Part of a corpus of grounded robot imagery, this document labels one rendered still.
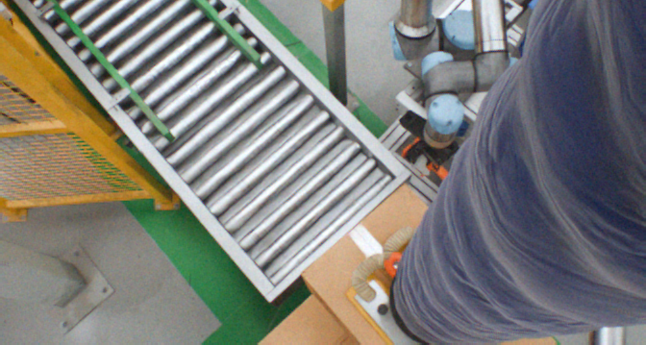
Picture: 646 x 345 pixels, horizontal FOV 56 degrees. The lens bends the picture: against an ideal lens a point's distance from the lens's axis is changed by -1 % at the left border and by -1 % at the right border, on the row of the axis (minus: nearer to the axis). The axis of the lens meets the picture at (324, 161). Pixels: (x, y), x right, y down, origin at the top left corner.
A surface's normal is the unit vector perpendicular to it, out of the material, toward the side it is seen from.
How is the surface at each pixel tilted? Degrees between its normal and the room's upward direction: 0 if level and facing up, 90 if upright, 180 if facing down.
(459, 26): 7
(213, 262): 0
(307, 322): 0
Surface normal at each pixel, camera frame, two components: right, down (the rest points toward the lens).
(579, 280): -0.45, 0.77
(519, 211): -0.79, 0.51
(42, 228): -0.05, -0.30
